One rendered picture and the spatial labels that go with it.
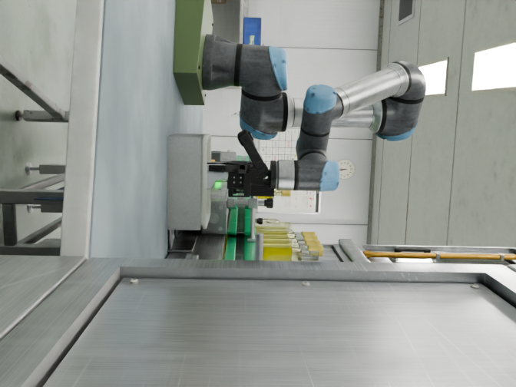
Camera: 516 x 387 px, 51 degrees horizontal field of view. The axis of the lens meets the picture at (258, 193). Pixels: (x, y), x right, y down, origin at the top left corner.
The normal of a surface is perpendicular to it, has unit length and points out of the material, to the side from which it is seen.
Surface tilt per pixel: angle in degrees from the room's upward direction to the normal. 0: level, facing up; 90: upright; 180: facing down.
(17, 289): 90
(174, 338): 90
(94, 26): 90
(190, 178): 90
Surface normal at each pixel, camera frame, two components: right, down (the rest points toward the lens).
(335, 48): 0.03, 0.14
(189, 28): 0.03, -0.14
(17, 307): 0.03, -0.99
